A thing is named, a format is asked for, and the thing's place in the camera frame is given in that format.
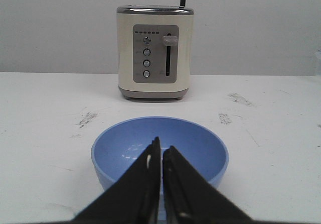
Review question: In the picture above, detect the cream two-slot toaster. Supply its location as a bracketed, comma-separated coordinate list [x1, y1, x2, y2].
[116, 5, 194, 99]

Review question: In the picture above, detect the blue bowl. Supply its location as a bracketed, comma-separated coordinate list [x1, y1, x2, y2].
[81, 117, 229, 223]

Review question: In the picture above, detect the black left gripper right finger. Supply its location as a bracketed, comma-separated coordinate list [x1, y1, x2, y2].
[163, 146, 252, 221]

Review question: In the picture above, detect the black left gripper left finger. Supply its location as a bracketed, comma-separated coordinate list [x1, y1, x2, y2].
[73, 137, 161, 221]

